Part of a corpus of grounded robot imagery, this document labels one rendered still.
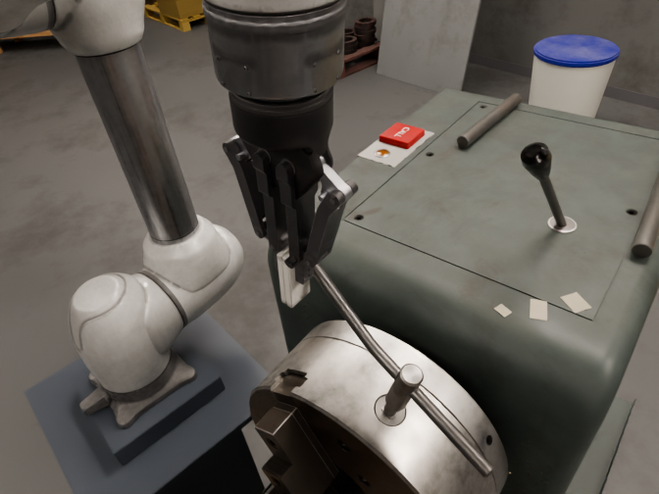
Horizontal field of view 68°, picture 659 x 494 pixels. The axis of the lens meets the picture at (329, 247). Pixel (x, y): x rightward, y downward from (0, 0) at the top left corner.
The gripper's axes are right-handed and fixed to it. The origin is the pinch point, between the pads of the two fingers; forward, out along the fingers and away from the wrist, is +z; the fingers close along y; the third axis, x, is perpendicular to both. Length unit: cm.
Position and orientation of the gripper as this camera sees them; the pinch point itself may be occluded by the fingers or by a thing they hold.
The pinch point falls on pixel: (294, 273)
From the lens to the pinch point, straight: 49.0
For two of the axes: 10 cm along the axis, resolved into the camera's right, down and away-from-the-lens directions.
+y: 7.9, 4.3, -4.4
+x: 6.2, -5.5, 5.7
